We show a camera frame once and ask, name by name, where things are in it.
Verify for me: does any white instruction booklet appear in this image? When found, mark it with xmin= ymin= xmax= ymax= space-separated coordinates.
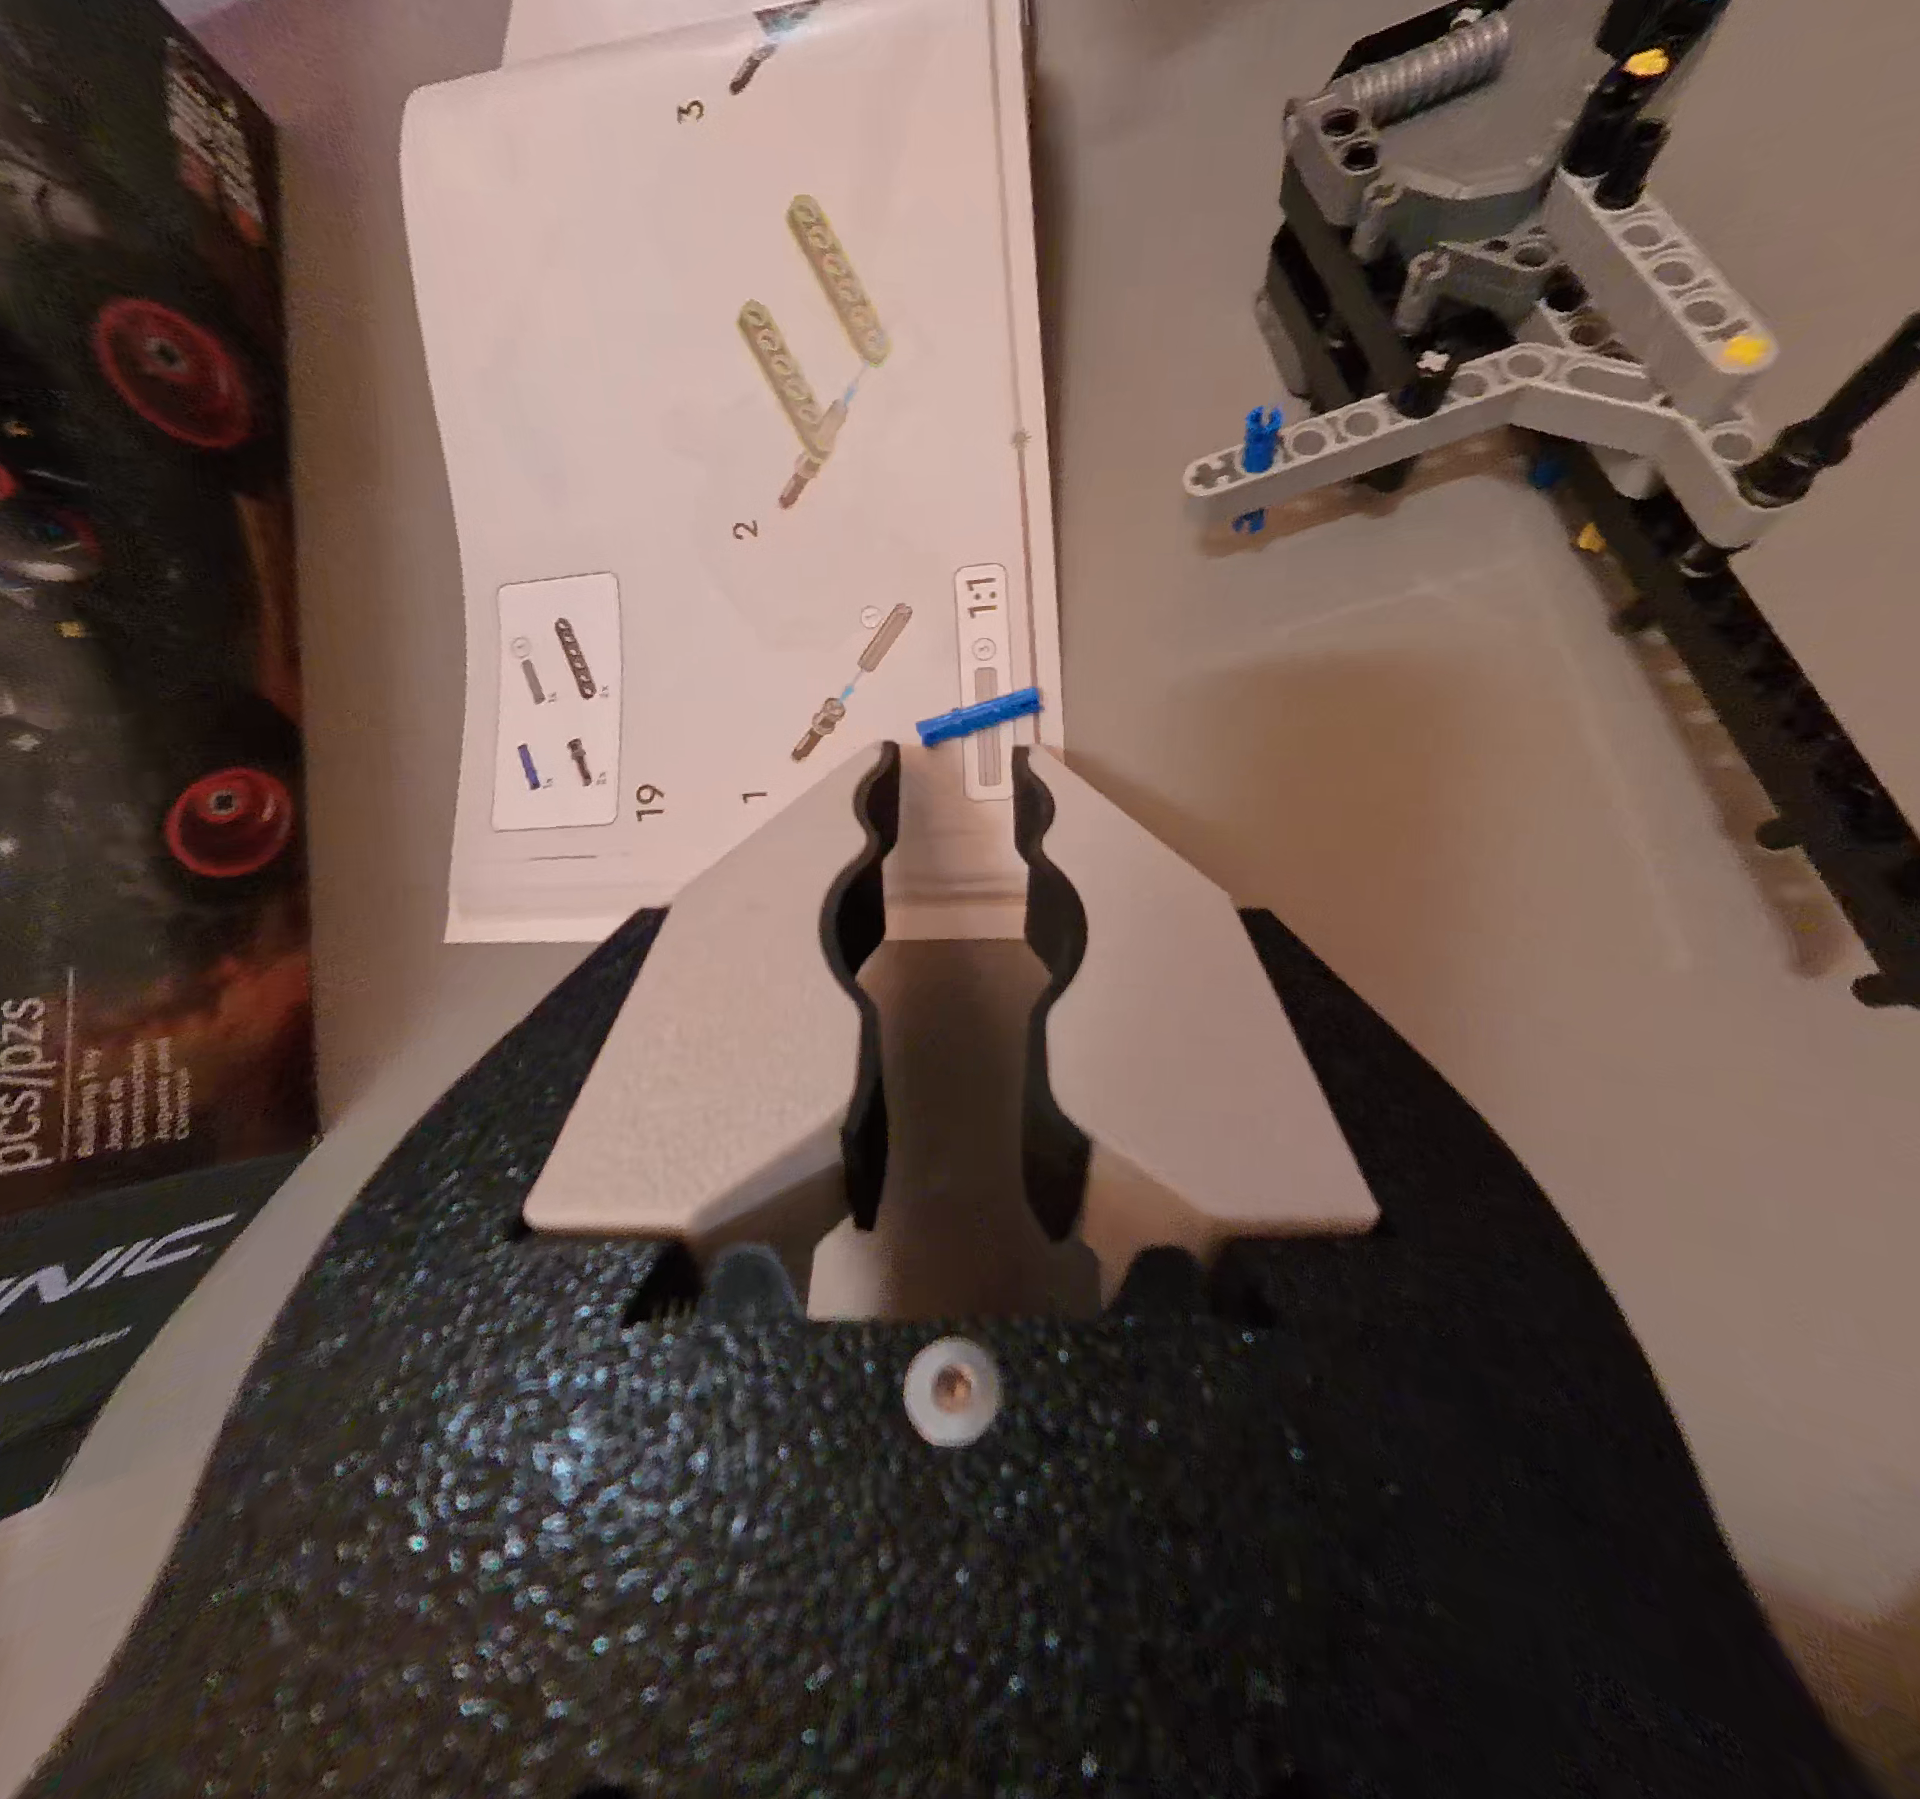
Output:
xmin=402 ymin=0 xmax=1066 ymax=944

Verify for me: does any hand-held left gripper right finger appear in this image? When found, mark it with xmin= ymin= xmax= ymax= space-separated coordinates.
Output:
xmin=1011 ymin=743 xmax=1382 ymax=1309

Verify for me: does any grey black toy brick assembly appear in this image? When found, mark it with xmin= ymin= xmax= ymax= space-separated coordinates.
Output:
xmin=1183 ymin=0 xmax=1920 ymax=1010

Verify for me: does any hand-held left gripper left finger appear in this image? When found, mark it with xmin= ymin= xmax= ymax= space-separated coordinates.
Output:
xmin=520 ymin=736 xmax=906 ymax=1323

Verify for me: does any blue toy connector pin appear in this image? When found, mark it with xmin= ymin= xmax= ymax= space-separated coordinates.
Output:
xmin=918 ymin=684 xmax=1044 ymax=747

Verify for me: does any black toy set box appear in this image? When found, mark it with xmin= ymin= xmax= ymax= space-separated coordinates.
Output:
xmin=0 ymin=0 xmax=321 ymax=1516

